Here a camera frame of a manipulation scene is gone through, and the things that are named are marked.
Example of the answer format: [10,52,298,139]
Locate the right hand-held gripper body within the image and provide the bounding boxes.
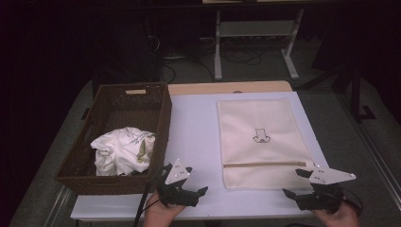
[296,163,357,212]

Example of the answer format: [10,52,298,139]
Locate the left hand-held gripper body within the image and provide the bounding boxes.
[156,158,201,208]

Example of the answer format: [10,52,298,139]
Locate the white printed garment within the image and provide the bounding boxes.
[90,126,157,177]

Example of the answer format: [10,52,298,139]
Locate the cream drawstring laundry bag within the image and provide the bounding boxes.
[216,97,316,190]

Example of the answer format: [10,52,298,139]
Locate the brown wicker basket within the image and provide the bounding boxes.
[55,82,173,196]

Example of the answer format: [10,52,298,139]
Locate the person's right hand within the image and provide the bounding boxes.
[312,201,362,227]

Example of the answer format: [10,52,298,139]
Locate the person's left hand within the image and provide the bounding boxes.
[143,190,187,227]

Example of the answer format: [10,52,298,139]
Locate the white table sheet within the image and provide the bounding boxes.
[70,91,351,221]

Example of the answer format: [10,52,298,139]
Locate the black metal stand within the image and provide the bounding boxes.
[333,62,378,123]

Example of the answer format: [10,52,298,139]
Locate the white metal stand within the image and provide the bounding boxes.
[213,9,305,81]

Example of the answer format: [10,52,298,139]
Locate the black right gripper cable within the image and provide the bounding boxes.
[341,188,364,216]

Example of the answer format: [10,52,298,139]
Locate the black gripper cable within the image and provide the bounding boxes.
[133,166,168,227]
[341,188,364,216]

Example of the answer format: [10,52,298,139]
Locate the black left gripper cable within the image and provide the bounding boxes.
[133,166,168,227]

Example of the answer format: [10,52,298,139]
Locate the black floor cables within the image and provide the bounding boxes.
[161,36,263,83]

